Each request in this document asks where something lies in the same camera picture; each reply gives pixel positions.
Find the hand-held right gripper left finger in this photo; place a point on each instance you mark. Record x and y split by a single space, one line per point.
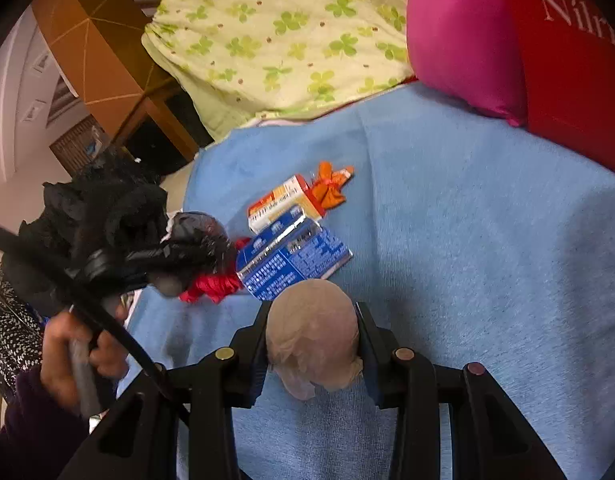
257 355

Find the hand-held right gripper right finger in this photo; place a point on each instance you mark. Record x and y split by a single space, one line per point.
368 360

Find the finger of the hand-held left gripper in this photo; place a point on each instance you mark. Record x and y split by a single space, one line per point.
177 256

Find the dark translucent plastic bag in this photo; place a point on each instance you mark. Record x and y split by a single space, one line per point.
197 227

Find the red plastic bag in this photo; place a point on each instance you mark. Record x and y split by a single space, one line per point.
212 285

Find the beige plastic bag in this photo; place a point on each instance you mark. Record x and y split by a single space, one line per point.
312 330

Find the black plastic bag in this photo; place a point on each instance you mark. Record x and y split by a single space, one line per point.
102 210

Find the blue carton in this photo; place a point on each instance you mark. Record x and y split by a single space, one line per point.
287 260

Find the orange wrapper bundle red tie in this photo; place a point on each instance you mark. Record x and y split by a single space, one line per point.
330 192

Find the person's left forearm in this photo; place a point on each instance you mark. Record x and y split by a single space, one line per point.
32 425

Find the person's left hand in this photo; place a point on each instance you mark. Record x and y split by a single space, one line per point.
57 355

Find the black speckled garment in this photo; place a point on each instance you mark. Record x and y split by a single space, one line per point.
9 330

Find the orange and white box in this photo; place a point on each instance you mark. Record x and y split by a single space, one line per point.
282 202

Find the brown lattice panel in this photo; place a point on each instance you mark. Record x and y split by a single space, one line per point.
77 145

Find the light blue blanket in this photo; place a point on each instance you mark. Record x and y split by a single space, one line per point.
462 235

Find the green clover print blanket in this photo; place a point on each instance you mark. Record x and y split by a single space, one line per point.
277 35

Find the pink pillow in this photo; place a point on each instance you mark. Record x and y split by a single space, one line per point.
457 40

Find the red paper bag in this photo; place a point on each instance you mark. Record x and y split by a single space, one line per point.
572 60

